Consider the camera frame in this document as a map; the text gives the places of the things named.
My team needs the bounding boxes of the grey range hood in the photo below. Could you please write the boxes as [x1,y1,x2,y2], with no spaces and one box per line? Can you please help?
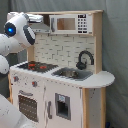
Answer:
[29,18,50,33]

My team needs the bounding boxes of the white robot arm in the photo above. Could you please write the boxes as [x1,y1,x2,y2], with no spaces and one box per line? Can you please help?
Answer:
[0,12,36,128]

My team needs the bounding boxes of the grey cabinet door handle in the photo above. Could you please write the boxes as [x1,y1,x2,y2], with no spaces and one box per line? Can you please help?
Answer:
[47,101,52,119]

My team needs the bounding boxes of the grey toy sink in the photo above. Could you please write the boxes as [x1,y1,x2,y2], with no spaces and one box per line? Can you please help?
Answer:
[52,67,92,81]

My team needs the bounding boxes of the red stove knob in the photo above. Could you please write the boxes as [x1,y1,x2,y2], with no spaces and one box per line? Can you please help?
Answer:
[32,81,38,87]
[13,76,19,82]

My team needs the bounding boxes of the red left stove knob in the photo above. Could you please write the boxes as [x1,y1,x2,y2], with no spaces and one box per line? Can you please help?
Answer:
[13,76,19,82]

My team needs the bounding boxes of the white toy microwave door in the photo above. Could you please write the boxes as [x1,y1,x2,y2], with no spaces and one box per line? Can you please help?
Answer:
[49,14,93,34]

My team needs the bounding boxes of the black toy stovetop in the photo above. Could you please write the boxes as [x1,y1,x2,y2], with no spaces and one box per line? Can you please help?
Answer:
[20,61,56,73]

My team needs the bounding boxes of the toy oven door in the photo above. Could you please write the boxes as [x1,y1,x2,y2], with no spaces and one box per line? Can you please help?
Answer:
[18,90,38,122]

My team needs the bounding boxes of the grey ice dispenser panel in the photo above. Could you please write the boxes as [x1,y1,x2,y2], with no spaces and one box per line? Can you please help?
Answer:
[55,93,71,120]

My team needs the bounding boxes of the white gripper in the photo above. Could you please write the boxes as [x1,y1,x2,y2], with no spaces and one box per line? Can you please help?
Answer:
[29,14,43,23]

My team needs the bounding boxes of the black toy faucet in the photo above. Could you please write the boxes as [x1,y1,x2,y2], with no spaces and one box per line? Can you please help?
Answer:
[76,50,94,70]

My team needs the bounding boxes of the wooden toy kitchen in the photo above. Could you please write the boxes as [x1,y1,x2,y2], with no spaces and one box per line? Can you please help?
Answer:
[10,10,115,128]

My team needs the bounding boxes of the red right stove knob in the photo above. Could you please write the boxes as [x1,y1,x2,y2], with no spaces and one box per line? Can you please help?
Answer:
[32,81,38,87]

